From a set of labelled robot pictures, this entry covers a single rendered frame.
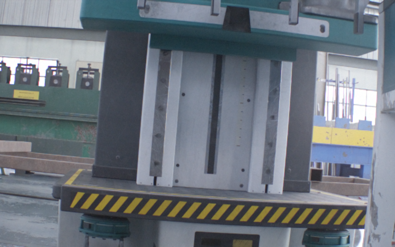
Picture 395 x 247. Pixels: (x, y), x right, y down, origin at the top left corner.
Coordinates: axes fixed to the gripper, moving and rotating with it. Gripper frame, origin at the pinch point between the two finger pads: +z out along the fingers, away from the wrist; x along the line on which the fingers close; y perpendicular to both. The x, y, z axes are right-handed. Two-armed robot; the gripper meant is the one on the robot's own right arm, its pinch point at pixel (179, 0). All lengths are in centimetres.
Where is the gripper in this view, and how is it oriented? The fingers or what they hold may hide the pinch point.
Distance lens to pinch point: 144.3
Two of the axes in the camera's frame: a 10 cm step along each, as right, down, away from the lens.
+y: -1.0, 0.3, 9.9
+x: -9.9, -0.8, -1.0
